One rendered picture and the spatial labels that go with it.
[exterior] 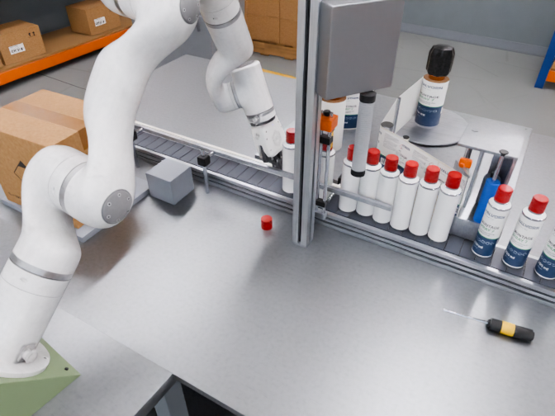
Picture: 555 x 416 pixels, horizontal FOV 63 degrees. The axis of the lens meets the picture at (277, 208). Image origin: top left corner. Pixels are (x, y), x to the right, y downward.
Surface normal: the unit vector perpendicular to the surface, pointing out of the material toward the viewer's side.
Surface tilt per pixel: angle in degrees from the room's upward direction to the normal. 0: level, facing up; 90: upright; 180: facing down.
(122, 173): 72
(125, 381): 0
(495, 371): 0
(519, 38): 90
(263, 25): 90
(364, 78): 90
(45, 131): 0
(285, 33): 90
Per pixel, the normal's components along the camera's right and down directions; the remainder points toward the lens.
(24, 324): 0.56, 0.25
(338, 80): 0.43, 0.56
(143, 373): 0.00, -0.78
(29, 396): 0.79, 0.38
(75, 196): -0.42, 0.04
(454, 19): -0.55, 0.52
